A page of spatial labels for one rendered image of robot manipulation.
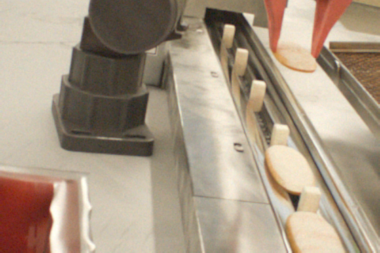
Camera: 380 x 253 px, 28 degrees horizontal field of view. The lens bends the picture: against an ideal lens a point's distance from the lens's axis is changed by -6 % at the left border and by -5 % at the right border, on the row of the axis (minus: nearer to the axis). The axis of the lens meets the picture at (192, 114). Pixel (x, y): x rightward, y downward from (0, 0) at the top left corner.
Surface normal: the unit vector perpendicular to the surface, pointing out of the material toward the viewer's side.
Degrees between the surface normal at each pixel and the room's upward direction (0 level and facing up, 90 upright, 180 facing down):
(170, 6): 90
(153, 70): 90
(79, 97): 90
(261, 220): 0
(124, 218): 0
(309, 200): 90
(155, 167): 0
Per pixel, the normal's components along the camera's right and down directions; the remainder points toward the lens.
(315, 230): 0.19, -0.85
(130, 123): 0.74, 0.33
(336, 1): 0.01, 0.64
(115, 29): -0.11, 0.29
